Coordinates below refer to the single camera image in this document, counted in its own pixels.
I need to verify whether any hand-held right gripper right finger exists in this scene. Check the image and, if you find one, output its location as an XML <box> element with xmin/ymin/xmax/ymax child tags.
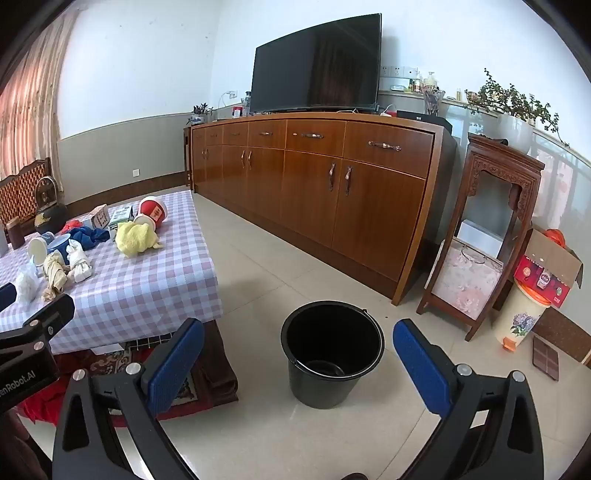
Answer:
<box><xmin>392</xmin><ymin>318</ymin><xmax>546</xmax><ymax>480</ymax></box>

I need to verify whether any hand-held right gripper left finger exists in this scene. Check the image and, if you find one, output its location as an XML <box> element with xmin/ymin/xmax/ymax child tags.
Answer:
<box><xmin>52</xmin><ymin>318</ymin><xmax>205</xmax><ymax>480</ymax></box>

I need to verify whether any beige paper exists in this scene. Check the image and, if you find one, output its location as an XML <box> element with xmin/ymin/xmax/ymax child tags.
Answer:
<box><xmin>42</xmin><ymin>251</ymin><xmax>70</xmax><ymax>303</ymax></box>

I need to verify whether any white paper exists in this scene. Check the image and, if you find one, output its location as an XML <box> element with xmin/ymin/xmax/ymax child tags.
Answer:
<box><xmin>66</xmin><ymin>240</ymin><xmax>93</xmax><ymax>283</ymax></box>

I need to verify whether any black plastic bucket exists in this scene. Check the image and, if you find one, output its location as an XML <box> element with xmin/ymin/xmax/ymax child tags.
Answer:
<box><xmin>281</xmin><ymin>300</ymin><xmax>385</xmax><ymax>410</ymax></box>

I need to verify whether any yellow cloth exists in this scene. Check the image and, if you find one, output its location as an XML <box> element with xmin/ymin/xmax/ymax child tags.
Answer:
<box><xmin>115</xmin><ymin>220</ymin><xmax>164</xmax><ymax>258</ymax></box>

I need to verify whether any dark checked cushion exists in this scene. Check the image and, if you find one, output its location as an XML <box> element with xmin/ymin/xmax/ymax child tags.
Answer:
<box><xmin>124</xmin><ymin>336</ymin><xmax>178</xmax><ymax>354</ymax></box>

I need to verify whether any white paper cup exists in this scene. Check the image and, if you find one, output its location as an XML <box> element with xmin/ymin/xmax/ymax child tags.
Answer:
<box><xmin>28</xmin><ymin>236</ymin><xmax>49</xmax><ymax>266</ymax></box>

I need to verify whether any brown wooden container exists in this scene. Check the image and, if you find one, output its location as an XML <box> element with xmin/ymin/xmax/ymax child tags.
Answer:
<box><xmin>6</xmin><ymin>217</ymin><xmax>25</xmax><ymax>250</ymax></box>

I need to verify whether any table with checked cloth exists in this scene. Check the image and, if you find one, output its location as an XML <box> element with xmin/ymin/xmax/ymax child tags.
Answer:
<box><xmin>0</xmin><ymin>190</ymin><xmax>223</xmax><ymax>356</ymax></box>

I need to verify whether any dark blue cloth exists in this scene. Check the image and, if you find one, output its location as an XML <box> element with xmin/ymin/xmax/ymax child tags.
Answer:
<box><xmin>68</xmin><ymin>226</ymin><xmax>112</xmax><ymax>252</ymax></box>

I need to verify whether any black iron kettle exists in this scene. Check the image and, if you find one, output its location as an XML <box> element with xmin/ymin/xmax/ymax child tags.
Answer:
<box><xmin>34</xmin><ymin>175</ymin><xmax>68</xmax><ymax>235</ymax></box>

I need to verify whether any pink floral panel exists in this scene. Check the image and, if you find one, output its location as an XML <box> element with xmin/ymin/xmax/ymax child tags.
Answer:
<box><xmin>431</xmin><ymin>239</ymin><xmax>505</xmax><ymax>319</ymax></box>

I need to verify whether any wooden woven-back bench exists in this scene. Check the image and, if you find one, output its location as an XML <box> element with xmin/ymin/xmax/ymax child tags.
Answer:
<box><xmin>0</xmin><ymin>158</ymin><xmax>52</xmax><ymax>227</ymax></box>

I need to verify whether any floral waste bin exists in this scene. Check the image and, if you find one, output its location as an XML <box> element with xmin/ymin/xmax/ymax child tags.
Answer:
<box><xmin>490</xmin><ymin>279</ymin><xmax>552</xmax><ymax>354</ymax></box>

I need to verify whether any brown tile-pattern mat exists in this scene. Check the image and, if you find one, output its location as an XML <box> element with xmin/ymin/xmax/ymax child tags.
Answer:
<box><xmin>532</xmin><ymin>335</ymin><xmax>560</xmax><ymax>381</ymax></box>

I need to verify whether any white box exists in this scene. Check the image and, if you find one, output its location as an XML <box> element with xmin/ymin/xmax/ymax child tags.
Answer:
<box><xmin>457</xmin><ymin>219</ymin><xmax>504</xmax><ymax>259</ymax></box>

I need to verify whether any brown speckled board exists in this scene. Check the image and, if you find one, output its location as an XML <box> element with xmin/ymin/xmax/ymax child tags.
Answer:
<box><xmin>538</xmin><ymin>307</ymin><xmax>591</xmax><ymax>365</ymax></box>

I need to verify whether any brown wooden sideboard cabinet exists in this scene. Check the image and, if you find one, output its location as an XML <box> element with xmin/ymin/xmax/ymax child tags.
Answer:
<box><xmin>183</xmin><ymin>112</ymin><xmax>458</xmax><ymax>306</ymax></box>

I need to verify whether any open cardboard box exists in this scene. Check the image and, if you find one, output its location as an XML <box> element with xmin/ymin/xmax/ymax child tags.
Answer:
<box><xmin>513</xmin><ymin>226</ymin><xmax>585</xmax><ymax>309</ymax></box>

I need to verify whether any pink striped curtain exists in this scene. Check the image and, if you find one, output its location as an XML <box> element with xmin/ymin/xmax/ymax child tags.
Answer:
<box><xmin>0</xmin><ymin>7</ymin><xmax>81</xmax><ymax>195</ymax></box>

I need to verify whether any carved dark wooden stand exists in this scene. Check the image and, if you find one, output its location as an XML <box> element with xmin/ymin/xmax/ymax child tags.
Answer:
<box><xmin>417</xmin><ymin>133</ymin><xmax>546</xmax><ymax>341</ymax></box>

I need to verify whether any small potted plant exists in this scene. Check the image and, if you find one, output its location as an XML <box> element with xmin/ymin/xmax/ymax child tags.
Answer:
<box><xmin>187</xmin><ymin>104</ymin><xmax>214</xmax><ymax>126</ymax></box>

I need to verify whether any black set-top box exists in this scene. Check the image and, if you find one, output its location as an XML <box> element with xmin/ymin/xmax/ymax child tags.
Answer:
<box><xmin>396</xmin><ymin>110</ymin><xmax>453</xmax><ymax>127</ymax></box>

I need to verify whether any large potted plant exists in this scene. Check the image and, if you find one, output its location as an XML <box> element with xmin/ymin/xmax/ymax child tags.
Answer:
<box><xmin>464</xmin><ymin>68</ymin><xmax>571</xmax><ymax>155</ymax></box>

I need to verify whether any glass vase with sticks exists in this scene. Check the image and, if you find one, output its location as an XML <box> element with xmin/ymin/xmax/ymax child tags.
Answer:
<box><xmin>421</xmin><ymin>87</ymin><xmax>446</xmax><ymax>116</ymax></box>

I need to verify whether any black flat television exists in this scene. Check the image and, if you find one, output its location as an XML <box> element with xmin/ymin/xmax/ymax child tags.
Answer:
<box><xmin>249</xmin><ymin>13</ymin><xmax>383</xmax><ymax>114</ymax></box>

